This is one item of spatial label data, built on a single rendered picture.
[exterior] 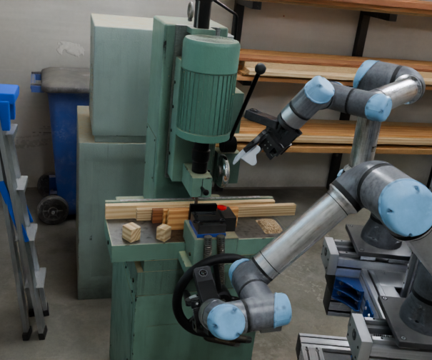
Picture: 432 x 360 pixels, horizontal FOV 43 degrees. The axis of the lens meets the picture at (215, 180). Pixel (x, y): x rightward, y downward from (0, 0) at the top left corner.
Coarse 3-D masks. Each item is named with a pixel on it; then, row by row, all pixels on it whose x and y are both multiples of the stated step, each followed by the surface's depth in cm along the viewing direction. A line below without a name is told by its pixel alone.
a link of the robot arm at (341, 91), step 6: (336, 84) 157; (342, 84) 161; (336, 90) 155; (342, 90) 154; (348, 90) 154; (336, 96) 154; (342, 96) 154; (336, 102) 155; (342, 102) 154; (330, 108) 158; (336, 108) 156; (342, 108) 155
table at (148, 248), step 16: (112, 224) 177; (144, 224) 179; (160, 224) 181; (240, 224) 187; (256, 224) 188; (112, 240) 168; (144, 240) 170; (176, 240) 172; (240, 240) 177; (256, 240) 179; (112, 256) 166; (128, 256) 168; (144, 256) 169; (160, 256) 171; (176, 256) 173
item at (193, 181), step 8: (184, 168) 186; (184, 176) 186; (192, 176) 177; (200, 176) 178; (208, 176) 179; (184, 184) 187; (192, 184) 177; (200, 184) 178; (208, 184) 179; (192, 192) 178; (200, 192) 179
